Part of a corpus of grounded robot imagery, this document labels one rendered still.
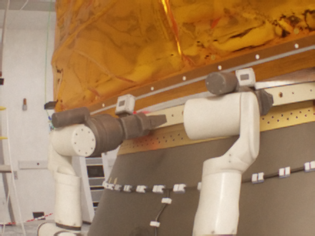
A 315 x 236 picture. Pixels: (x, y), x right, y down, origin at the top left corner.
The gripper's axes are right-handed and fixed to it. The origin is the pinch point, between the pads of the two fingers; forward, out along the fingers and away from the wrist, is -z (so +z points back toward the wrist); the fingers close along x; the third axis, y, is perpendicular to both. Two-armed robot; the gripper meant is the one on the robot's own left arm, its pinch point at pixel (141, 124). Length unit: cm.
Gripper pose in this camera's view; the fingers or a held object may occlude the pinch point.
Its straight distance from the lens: 96.7
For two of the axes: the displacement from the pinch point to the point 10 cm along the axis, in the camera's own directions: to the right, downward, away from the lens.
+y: -2.3, -9.7, 0.0
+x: 6.9, -1.6, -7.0
